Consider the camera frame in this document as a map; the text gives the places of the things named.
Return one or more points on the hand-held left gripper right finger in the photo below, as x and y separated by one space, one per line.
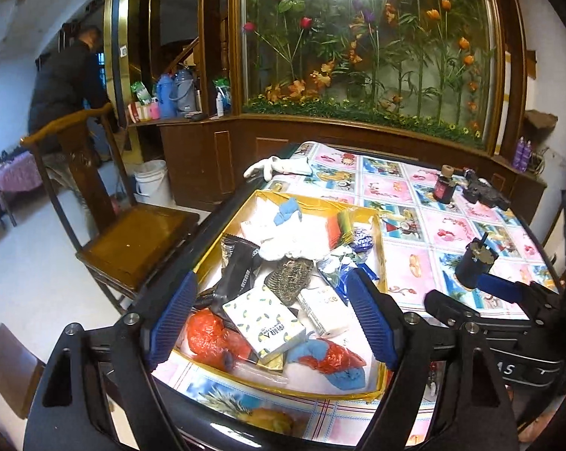
372 319

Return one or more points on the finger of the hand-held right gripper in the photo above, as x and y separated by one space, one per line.
499 286
452 307

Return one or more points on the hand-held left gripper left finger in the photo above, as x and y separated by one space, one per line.
172 319

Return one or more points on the black cylinder with metal top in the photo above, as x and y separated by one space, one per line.
471 268

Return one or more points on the yellow cardboard box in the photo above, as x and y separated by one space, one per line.
259 209

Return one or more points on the white tissue pack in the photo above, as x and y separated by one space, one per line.
325 314

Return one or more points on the blue white plastic packet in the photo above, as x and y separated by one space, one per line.
334 268

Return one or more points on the black foil packet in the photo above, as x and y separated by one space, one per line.
238 268

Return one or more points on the wooden chair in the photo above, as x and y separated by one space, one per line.
132 239

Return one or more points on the grey steel wool scrubber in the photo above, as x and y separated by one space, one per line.
290 279

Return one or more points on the lemon print tissue pack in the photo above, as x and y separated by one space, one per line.
264 324

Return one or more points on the black device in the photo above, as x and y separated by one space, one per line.
487 195

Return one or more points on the red black yellow striped sponge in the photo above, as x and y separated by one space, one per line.
339 230

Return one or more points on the black bottle with cork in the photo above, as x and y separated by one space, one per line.
445 188

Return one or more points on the white sock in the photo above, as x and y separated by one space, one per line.
278 244

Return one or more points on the purple bottle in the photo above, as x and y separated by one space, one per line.
518 155
528 156

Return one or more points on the white plastic bucket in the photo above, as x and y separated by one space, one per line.
154 183

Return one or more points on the brown wooden stool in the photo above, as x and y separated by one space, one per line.
10 371

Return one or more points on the white glove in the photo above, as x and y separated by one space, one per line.
283 165

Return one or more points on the pink cups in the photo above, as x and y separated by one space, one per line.
144 112

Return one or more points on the small table with pink cloth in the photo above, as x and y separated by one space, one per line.
15 174

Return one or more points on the white spray bottle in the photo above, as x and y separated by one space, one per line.
220 105

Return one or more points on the grey blue thermos jug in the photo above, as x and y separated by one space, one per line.
185 91

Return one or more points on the green snack packet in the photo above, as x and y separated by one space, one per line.
140 91

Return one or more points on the artificial flower display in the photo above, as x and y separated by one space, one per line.
358 56

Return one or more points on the gold trimmed pillar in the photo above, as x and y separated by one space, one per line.
123 33

